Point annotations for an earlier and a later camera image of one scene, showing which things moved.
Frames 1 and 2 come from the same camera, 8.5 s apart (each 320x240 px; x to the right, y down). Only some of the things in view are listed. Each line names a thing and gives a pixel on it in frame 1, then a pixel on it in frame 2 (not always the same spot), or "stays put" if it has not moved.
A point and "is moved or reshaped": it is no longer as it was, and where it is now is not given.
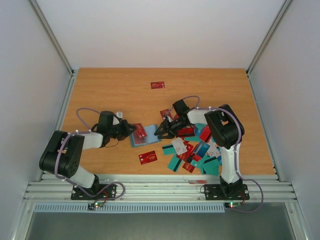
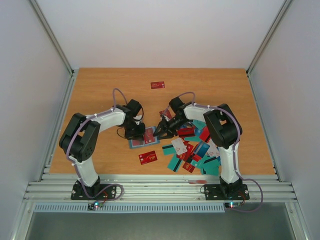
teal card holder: [151, 138] stays put
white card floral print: [179, 146] stays put
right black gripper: [169, 127] stays put
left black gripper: [124, 128] to [136, 134]
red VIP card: [147, 157] stays put
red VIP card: [140, 131] is moved or reshaped
